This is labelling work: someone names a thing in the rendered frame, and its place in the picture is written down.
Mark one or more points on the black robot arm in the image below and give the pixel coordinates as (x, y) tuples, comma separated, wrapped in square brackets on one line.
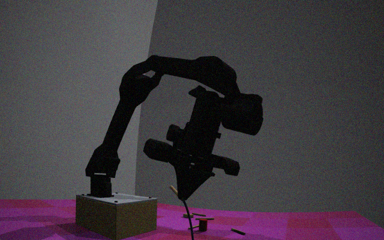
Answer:
[(236, 111)]

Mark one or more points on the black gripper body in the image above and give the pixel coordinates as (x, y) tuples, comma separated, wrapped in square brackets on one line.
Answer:
[(199, 141)]

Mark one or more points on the dark brown cylinder with red top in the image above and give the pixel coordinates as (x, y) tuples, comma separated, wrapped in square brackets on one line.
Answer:
[(203, 225)]

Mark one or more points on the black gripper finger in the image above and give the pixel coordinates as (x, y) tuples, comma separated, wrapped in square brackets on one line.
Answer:
[(198, 177), (183, 176)]

